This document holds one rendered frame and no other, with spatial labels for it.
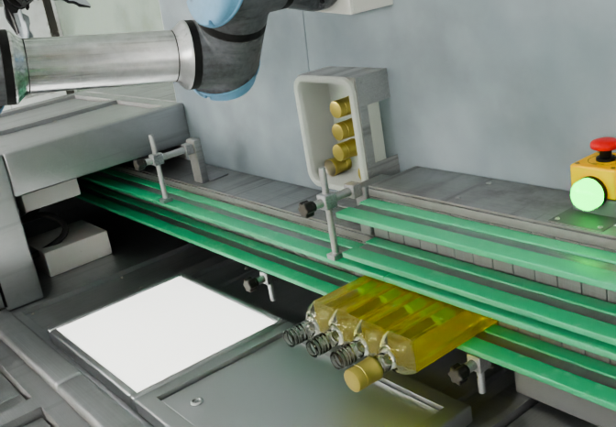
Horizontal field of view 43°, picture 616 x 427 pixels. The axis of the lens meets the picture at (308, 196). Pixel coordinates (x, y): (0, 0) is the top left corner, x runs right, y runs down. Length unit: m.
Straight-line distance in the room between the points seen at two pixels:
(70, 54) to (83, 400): 0.61
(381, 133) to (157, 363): 0.60
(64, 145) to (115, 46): 0.74
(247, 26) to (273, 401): 0.61
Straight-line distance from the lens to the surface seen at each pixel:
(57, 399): 1.56
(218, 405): 1.35
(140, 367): 1.52
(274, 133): 1.78
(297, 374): 1.38
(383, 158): 1.46
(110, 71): 1.28
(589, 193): 1.10
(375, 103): 1.43
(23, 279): 2.02
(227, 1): 1.22
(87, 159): 2.02
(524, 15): 1.22
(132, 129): 2.06
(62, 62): 1.27
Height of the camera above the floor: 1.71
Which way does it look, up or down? 33 degrees down
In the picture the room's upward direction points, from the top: 112 degrees counter-clockwise
